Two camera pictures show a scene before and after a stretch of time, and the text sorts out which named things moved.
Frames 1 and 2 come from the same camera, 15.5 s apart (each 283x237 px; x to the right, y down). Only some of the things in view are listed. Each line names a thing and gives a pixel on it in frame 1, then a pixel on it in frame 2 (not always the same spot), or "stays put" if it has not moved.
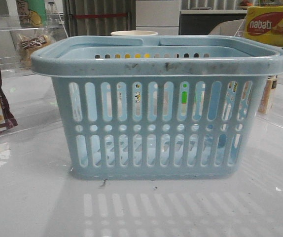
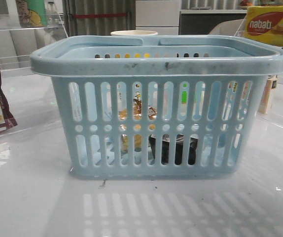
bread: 27,44 -> 152,114
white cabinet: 161,16 stays put
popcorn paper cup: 134,33 stays put
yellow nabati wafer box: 278,25 stays put
